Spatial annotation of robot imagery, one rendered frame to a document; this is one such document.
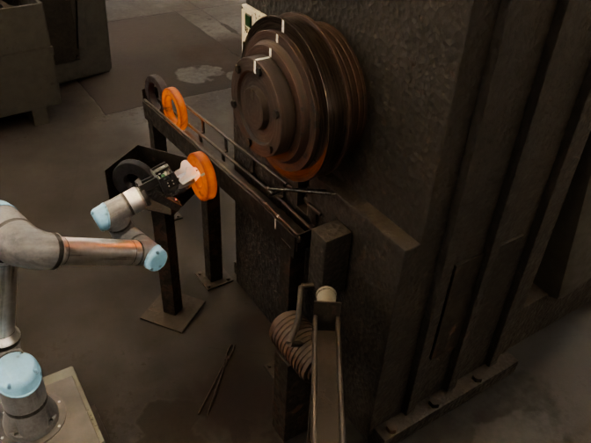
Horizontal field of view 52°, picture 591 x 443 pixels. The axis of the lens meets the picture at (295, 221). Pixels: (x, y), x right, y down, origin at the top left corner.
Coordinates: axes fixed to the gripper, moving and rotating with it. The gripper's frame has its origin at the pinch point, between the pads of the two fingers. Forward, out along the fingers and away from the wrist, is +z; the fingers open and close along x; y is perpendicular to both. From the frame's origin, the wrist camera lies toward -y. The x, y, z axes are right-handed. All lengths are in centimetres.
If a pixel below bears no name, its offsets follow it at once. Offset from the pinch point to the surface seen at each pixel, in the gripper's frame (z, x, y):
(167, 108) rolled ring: 16, 78, -21
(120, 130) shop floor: 9, 192, -88
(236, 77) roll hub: 17.6, -6.8, 28.3
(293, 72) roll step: 25, -28, 35
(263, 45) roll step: 25.0, -13.9, 37.7
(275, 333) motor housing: -7, -43, -34
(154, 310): -32, 32, -78
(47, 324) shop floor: -72, 47, -68
